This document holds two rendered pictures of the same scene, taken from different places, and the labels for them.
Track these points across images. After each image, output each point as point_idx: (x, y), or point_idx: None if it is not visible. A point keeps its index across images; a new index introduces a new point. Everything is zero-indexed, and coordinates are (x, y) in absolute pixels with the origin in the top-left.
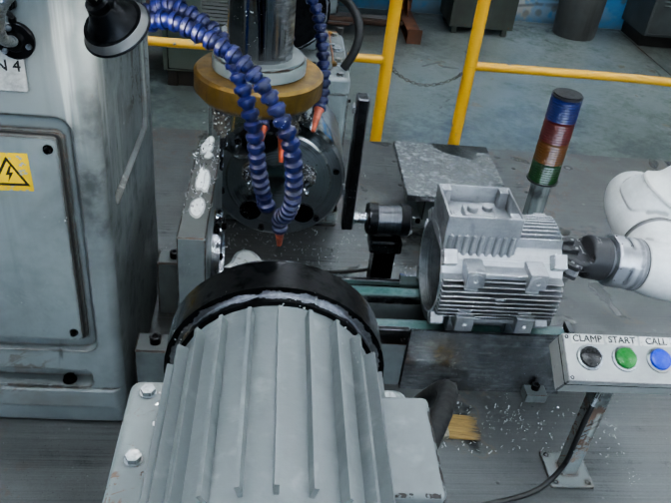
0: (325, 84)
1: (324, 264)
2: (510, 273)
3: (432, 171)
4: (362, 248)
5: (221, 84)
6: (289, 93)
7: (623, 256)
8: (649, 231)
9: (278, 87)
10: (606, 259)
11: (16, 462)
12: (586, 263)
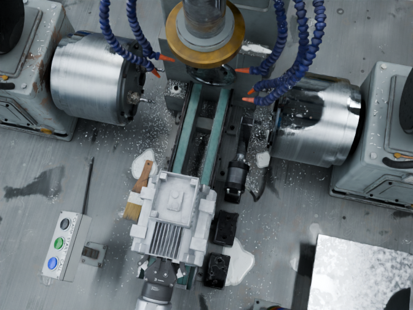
0: (265, 98)
1: (282, 175)
2: (141, 215)
3: (357, 269)
4: (300, 207)
5: (181, 3)
6: (168, 37)
7: (139, 301)
8: None
9: (175, 32)
10: (143, 289)
11: (158, 21)
12: (144, 274)
